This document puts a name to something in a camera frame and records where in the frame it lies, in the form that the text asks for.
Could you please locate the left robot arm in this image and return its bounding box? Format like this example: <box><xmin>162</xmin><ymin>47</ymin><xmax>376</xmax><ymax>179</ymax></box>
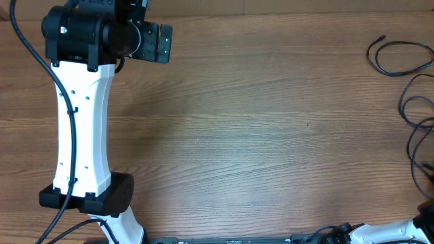
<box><xmin>39</xmin><ymin>1</ymin><xmax>173</xmax><ymax>243</ymax></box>

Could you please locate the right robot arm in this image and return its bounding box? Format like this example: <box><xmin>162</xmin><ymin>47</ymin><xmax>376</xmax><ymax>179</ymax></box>
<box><xmin>318</xmin><ymin>199</ymin><xmax>433</xmax><ymax>244</ymax></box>

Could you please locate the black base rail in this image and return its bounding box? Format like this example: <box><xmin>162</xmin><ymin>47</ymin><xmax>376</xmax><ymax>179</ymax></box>
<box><xmin>146</xmin><ymin>233</ymin><xmax>326</xmax><ymax>244</ymax></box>

